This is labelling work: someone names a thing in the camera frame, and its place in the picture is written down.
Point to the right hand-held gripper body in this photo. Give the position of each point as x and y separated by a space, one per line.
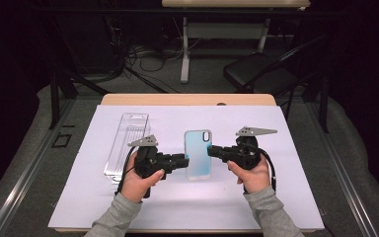
246 154

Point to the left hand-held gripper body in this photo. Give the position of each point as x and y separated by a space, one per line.
149 161

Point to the iridescent phone case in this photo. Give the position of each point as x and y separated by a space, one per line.
197 154

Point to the clear plastic bin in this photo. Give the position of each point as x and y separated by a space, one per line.
128 138

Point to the person's right hand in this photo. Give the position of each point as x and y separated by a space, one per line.
255 179

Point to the person's left hand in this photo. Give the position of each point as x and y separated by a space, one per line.
138 186

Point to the white table mat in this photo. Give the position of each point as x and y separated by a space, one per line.
237 204

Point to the wooden table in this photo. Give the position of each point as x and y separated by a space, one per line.
177 99

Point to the black folding chair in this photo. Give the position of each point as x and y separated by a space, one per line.
260 74

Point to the black metal stand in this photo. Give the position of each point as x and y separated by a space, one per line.
324 105
55 98

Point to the white-legged background table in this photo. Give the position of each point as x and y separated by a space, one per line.
223 31

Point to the metal floor rail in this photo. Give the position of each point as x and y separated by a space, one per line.
23 177
345 177

